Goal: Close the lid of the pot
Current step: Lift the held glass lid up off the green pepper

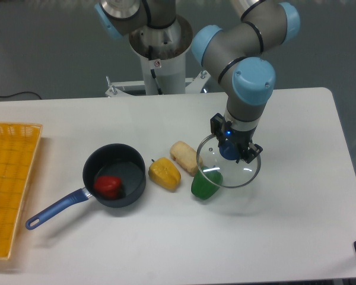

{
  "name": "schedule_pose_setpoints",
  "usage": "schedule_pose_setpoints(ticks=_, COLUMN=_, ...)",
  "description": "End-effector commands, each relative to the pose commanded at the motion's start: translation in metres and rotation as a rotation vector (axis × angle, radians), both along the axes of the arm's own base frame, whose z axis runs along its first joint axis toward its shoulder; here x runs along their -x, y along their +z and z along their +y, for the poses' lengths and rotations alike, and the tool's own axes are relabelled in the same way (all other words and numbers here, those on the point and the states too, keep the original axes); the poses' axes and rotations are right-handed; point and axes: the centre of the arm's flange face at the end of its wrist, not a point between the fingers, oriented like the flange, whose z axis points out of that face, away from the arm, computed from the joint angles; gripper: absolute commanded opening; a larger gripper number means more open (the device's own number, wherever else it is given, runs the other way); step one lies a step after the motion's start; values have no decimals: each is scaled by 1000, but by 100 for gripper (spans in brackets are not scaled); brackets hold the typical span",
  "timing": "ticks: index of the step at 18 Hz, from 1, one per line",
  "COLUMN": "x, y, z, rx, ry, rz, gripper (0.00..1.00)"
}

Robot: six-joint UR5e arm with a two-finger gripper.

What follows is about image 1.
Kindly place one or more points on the yellow bell pepper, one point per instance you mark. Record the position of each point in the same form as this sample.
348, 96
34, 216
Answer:
165, 174

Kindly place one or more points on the dark pot blue handle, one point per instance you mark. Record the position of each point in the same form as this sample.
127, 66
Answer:
119, 160

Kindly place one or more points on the green bell pepper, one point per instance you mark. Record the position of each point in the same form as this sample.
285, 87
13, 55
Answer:
206, 183

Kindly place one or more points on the yellow woven basket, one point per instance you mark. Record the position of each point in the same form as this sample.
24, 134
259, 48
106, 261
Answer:
18, 147

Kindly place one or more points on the beige bread piece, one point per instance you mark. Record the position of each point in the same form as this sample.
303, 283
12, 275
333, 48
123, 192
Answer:
186, 157

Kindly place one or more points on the red bell pepper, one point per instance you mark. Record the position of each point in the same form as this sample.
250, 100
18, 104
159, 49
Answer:
109, 187

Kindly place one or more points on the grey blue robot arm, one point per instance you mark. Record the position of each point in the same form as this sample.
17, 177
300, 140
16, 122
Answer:
231, 57

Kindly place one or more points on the glass pot lid blue knob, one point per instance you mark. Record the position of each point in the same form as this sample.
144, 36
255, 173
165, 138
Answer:
220, 166

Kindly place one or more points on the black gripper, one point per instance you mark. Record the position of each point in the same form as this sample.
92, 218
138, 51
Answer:
237, 132

